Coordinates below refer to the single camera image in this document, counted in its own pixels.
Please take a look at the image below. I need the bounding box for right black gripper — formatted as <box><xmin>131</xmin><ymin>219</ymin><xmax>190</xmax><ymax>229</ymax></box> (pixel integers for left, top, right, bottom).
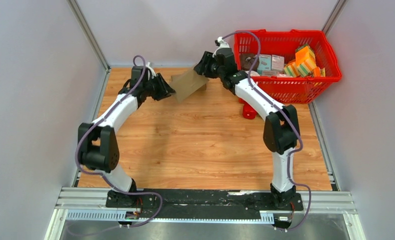
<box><xmin>193</xmin><ymin>51</ymin><xmax>224</xmax><ymax>80</ymax></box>

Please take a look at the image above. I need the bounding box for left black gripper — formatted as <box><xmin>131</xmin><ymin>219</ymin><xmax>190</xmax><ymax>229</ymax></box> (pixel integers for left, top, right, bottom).
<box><xmin>144</xmin><ymin>73</ymin><xmax>178</xmax><ymax>102</ymax></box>

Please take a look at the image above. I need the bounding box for cardboard sheet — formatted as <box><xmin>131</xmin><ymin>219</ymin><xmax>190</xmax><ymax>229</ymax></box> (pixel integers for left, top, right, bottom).
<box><xmin>169</xmin><ymin>67</ymin><xmax>209</xmax><ymax>103</ymax></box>

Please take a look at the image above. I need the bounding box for brown cardboard paper box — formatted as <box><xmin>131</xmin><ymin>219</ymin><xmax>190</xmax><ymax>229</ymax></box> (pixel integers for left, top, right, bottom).
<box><xmin>197</xmin><ymin>84</ymin><xmax>207</xmax><ymax>92</ymax></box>

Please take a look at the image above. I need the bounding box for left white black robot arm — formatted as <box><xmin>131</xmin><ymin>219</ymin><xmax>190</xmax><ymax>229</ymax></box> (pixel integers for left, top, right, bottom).
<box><xmin>74</xmin><ymin>66</ymin><xmax>175</xmax><ymax>208</ymax></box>

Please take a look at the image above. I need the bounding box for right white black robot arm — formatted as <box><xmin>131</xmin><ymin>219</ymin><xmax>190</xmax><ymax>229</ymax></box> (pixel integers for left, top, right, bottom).
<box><xmin>193</xmin><ymin>47</ymin><xmax>303</xmax><ymax>210</ymax></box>

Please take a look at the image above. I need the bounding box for brown round toy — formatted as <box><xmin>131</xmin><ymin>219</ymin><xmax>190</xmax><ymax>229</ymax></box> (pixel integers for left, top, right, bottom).
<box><xmin>239</xmin><ymin>53</ymin><xmax>260</xmax><ymax>72</ymax></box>

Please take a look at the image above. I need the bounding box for white round lid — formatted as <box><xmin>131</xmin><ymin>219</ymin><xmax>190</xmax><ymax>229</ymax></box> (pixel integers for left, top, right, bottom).
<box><xmin>245</xmin><ymin>70</ymin><xmax>261</xmax><ymax>77</ymax></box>

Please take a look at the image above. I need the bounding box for teal small carton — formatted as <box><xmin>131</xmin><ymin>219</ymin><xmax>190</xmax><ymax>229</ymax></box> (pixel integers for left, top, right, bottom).
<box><xmin>257</xmin><ymin>54</ymin><xmax>272</xmax><ymax>75</ymax></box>

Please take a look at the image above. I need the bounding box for red toy pepper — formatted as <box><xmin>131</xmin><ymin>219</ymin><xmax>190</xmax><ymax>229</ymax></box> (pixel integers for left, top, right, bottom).
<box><xmin>238</xmin><ymin>98</ymin><xmax>258</xmax><ymax>120</ymax></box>

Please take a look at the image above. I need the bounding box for grey small carton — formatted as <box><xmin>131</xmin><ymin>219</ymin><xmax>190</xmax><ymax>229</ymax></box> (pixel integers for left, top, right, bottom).
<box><xmin>271</xmin><ymin>54</ymin><xmax>285</xmax><ymax>73</ymax></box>

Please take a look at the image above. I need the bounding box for red plastic shopping basket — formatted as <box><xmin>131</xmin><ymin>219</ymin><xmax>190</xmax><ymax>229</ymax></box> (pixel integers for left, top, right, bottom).
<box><xmin>233</xmin><ymin>29</ymin><xmax>342</xmax><ymax>104</ymax></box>

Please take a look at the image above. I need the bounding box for orange green striped sponge stack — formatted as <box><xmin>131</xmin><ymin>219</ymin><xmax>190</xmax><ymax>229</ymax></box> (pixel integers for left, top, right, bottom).
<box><xmin>283</xmin><ymin>44</ymin><xmax>326</xmax><ymax>78</ymax></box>

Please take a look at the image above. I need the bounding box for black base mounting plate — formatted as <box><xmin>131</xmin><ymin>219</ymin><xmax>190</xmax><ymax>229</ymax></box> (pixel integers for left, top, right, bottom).
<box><xmin>105</xmin><ymin>188</ymin><xmax>304</xmax><ymax>220</ymax></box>

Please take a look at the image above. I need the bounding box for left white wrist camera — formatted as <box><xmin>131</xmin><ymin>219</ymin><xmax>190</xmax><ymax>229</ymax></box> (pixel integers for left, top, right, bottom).
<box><xmin>145</xmin><ymin>62</ymin><xmax>157</xmax><ymax>80</ymax></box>

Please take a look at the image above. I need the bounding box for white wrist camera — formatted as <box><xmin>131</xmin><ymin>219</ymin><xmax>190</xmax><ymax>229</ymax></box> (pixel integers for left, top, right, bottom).
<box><xmin>213</xmin><ymin>36</ymin><xmax>231</xmax><ymax>56</ymax></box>
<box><xmin>145</xmin><ymin>62</ymin><xmax>157</xmax><ymax>80</ymax></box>

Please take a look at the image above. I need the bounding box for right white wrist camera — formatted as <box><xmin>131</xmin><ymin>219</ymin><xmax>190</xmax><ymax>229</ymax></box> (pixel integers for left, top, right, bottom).
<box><xmin>213</xmin><ymin>36</ymin><xmax>231</xmax><ymax>56</ymax></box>

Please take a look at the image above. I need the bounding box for aluminium frame rail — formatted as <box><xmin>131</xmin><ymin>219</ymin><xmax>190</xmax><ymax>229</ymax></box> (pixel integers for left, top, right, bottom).
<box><xmin>45</xmin><ymin>187</ymin><xmax>366</xmax><ymax>240</ymax></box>

